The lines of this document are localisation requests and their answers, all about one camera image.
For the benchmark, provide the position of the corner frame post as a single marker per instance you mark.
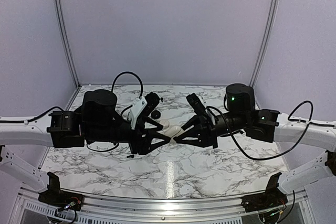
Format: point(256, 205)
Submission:
point(66, 43)
point(264, 42)

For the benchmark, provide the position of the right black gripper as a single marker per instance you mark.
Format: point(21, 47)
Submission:
point(206, 131)

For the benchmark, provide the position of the aluminium front rail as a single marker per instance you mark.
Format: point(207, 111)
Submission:
point(108, 209)

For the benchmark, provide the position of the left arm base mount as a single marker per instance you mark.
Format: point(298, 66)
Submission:
point(55, 196)

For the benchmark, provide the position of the black round earbud case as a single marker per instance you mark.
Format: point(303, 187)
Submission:
point(155, 114)

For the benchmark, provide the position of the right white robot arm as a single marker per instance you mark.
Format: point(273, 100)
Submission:
point(273, 126)

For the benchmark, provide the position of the cream oval earbud case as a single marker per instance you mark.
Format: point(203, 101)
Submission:
point(174, 131)

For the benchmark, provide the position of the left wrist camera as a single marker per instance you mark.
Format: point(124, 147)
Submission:
point(142, 108)

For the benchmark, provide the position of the pink round earbud case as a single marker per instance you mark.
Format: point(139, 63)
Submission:
point(165, 123)

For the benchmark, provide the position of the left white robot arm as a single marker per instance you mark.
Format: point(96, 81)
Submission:
point(96, 120)

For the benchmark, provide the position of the left corner frame post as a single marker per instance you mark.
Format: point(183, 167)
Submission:
point(66, 43)

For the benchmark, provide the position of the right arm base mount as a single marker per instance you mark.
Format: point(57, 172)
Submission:
point(271, 197)

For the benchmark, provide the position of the right corner frame post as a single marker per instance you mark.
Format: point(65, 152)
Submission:
point(264, 42)

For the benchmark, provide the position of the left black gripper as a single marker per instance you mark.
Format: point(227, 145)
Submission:
point(143, 146)

